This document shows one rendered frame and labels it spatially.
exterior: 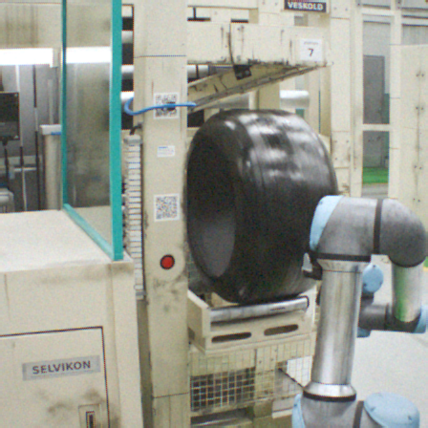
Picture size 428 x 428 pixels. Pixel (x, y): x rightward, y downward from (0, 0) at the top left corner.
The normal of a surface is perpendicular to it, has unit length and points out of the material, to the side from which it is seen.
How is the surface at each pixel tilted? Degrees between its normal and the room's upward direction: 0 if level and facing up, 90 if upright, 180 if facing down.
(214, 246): 51
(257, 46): 90
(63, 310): 90
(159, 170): 90
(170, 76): 90
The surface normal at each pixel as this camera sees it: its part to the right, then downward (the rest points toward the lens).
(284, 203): 0.37, -0.02
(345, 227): -0.32, -0.06
